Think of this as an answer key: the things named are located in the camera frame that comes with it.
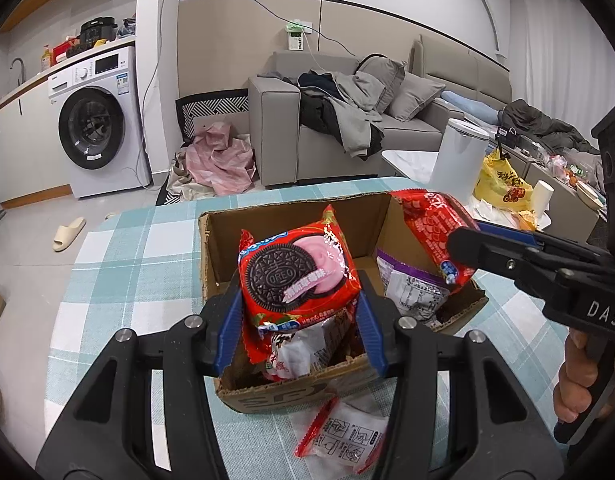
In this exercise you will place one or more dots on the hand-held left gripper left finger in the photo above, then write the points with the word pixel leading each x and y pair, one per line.
pixel 231 320

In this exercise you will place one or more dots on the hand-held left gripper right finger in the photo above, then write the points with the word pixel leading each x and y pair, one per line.
pixel 372 330

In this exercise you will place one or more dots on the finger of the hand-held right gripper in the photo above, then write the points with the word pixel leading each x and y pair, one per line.
pixel 502 234
pixel 487 255

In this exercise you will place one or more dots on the purple and white snack packet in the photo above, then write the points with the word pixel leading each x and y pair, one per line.
pixel 412 290

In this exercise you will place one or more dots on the brown cardboard box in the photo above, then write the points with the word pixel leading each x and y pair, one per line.
pixel 222 255

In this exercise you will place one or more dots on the white and red snack packet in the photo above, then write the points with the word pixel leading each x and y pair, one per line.
pixel 307 355

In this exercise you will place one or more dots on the red cookie packet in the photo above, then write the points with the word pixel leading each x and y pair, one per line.
pixel 292 275

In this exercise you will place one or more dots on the white red-edged snack packet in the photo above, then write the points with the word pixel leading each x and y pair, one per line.
pixel 347 435

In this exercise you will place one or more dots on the person's right hand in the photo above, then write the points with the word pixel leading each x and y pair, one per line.
pixel 572 380

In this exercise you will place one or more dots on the yellow plastic bag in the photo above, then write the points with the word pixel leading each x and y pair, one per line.
pixel 502 187

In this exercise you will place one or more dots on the white paper cup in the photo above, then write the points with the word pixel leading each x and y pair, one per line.
pixel 541 197

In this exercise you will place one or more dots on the white cylindrical bin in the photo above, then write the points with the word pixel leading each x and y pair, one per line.
pixel 455 165

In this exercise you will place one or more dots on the beige bowl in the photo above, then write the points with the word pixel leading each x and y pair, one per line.
pixel 587 195

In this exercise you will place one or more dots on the white side table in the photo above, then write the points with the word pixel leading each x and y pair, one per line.
pixel 412 162

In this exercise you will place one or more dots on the dark green jacket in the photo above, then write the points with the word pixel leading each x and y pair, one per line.
pixel 537 122

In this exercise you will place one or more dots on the light blue pillow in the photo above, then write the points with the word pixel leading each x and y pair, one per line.
pixel 467 107

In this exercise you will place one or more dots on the pink cloth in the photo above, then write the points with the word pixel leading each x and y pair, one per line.
pixel 217 165

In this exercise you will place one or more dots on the light grey cushion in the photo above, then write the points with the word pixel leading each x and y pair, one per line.
pixel 412 97

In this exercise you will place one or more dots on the beige slipper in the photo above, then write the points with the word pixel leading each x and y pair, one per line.
pixel 67 234

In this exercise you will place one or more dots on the grey jacket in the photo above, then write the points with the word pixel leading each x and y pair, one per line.
pixel 357 115

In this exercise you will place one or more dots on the grey sofa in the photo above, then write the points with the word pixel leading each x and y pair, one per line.
pixel 277 135

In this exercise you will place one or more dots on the white washing machine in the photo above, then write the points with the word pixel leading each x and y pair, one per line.
pixel 130 150

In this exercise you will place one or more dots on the dark grey cushion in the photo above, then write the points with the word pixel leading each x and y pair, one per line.
pixel 382 75

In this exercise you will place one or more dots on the white curtain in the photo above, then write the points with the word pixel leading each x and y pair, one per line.
pixel 552 35

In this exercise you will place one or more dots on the black patterned basket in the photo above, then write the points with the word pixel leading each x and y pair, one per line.
pixel 212 107

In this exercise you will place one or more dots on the dark clothes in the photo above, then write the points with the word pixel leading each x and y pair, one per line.
pixel 315 110

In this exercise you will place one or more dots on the white lower cabinets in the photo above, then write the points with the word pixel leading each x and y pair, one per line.
pixel 27 150

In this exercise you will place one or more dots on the red box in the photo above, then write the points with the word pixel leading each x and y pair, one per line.
pixel 65 50

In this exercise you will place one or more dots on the black pressure cooker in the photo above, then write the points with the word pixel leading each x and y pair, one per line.
pixel 97 32

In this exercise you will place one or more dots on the yellow bottle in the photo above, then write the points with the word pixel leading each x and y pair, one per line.
pixel 46 60

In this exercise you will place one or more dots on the steel faucet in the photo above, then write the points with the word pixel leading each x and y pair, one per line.
pixel 21 72

